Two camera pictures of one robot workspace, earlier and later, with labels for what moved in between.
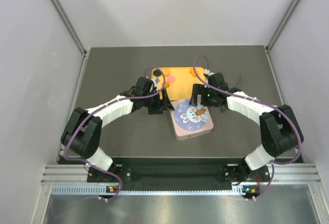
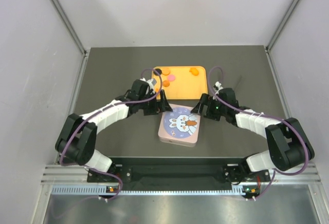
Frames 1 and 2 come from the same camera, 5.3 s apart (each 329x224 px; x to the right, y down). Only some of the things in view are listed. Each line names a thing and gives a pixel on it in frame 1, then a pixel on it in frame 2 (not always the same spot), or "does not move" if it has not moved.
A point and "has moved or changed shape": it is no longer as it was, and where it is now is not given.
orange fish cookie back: x=192 y=71 does not move
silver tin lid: x=190 y=121 has moved or changed shape
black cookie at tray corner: x=157 y=73 does not move
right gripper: x=198 y=89 to x=198 y=109
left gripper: x=163 y=104 does not move
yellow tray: x=178 y=82 does not move
